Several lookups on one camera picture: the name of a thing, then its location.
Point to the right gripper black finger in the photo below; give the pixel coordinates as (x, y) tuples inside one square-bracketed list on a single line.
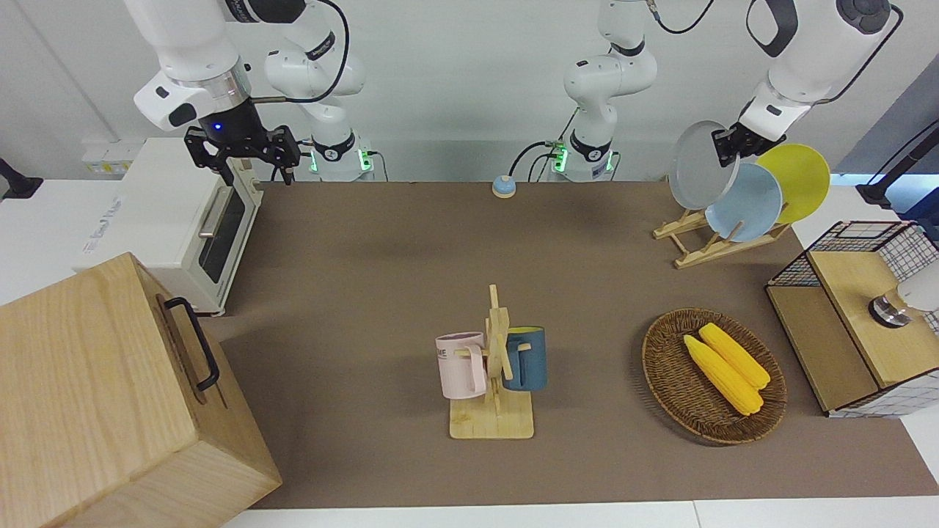
[(288, 150), (196, 143)]

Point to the light blue plate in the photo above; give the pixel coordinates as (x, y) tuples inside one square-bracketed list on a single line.
[(748, 205)]

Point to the black stand foot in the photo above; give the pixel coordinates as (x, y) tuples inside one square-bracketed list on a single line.
[(18, 185)]

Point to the yellow plate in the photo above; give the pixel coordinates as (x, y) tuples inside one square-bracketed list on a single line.
[(803, 176)]

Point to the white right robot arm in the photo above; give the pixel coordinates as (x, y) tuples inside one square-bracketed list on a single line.
[(191, 44)]

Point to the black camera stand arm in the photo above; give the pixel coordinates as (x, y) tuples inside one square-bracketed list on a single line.
[(891, 172)]

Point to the wooden plate rack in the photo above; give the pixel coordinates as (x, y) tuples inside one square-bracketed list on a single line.
[(704, 253)]

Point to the pink mug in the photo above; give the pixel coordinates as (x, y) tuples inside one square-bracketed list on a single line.
[(458, 367)]

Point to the dark blue mug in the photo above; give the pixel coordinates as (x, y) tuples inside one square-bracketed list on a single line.
[(530, 363)]

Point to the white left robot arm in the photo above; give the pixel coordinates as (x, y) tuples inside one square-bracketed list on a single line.
[(814, 51)]

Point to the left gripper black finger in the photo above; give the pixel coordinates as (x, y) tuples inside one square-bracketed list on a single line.
[(726, 147)]

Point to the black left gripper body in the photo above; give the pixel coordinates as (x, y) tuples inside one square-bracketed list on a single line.
[(759, 141)]

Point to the white lamp with metal base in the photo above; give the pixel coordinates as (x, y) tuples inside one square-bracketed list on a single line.
[(921, 290)]

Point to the brown table mat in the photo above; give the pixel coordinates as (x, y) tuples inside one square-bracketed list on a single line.
[(367, 257)]

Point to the yellow corn cob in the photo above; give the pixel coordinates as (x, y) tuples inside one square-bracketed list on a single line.
[(737, 356), (722, 378)]

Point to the wooden mug tree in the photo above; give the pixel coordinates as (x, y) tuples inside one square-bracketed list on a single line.
[(493, 422)]

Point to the gray plate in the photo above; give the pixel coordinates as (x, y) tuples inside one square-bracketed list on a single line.
[(693, 169)]

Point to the large wooden box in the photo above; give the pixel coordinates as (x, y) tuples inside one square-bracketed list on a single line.
[(88, 396)]

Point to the brown wicker basket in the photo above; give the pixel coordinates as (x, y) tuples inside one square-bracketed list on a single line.
[(675, 381)]

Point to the small blue round button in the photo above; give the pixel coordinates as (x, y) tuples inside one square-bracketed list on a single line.
[(503, 186)]

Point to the white toaster oven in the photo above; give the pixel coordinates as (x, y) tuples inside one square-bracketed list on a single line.
[(161, 205)]

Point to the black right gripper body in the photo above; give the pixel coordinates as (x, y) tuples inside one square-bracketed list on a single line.
[(233, 128)]

